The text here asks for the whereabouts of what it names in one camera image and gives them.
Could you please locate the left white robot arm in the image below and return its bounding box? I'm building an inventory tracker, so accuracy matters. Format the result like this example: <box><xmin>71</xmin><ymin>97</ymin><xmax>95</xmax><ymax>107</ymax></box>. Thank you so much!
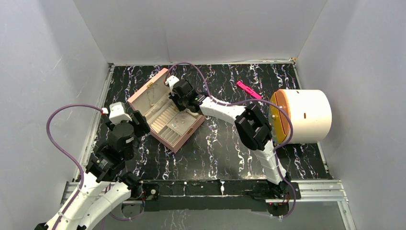
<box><xmin>35</xmin><ymin>111</ymin><xmax>150</xmax><ymax>230</ymax></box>

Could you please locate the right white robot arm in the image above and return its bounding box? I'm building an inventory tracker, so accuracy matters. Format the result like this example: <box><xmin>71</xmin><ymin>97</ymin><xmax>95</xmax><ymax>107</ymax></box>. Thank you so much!
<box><xmin>164</xmin><ymin>76</ymin><xmax>289</xmax><ymax>198</ymax></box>

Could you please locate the pink jewelry box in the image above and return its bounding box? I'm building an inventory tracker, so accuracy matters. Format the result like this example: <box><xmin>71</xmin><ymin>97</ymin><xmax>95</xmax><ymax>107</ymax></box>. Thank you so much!
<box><xmin>127</xmin><ymin>68</ymin><xmax>205</xmax><ymax>153</ymax></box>

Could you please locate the pink plastic clip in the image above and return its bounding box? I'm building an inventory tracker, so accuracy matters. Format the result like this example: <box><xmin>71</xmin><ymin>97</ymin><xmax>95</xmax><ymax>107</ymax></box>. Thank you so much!
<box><xmin>236</xmin><ymin>80</ymin><xmax>262</xmax><ymax>99</ymax></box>

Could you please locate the white cylinder with orange lid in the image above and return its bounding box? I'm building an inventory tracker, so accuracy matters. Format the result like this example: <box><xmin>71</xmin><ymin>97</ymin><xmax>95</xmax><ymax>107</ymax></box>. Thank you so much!
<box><xmin>270</xmin><ymin>89</ymin><xmax>332</xmax><ymax>144</ymax></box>

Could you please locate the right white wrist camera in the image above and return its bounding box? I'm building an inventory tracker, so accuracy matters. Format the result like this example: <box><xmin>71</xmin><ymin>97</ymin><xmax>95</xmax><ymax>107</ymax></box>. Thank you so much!
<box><xmin>165</xmin><ymin>75</ymin><xmax>180</xmax><ymax>95</ymax></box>

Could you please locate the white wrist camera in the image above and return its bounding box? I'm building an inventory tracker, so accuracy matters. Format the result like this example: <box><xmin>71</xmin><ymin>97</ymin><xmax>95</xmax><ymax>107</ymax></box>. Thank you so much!
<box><xmin>165</xmin><ymin>75</ymin><xmax>180</xmax><ymax>95</ymax></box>
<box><xmin>109</xmin><ymin>102</ymin><xmax>132</xmax><ymax>125</ymax></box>

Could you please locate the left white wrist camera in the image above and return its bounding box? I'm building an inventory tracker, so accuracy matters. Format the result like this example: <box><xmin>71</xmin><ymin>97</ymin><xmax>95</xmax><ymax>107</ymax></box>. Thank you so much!
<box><xmin>109</xmin><ymin>102</ymin><xmax>132</xmax><ymax>125</ymax></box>

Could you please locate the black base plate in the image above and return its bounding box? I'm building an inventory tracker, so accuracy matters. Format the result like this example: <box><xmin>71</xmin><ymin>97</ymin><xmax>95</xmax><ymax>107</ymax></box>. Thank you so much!
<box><xmin>143</xmin><ymin>179</ymin><xmax>271</xmax><ymax>212</ymax></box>

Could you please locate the aluminium frame rail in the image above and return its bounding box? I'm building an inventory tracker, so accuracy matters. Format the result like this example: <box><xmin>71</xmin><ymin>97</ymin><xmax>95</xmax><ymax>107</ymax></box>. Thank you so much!
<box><xmin>60</xmin><ymin>180</ymin><xmax>358</xmax><ymax>230</ymax></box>

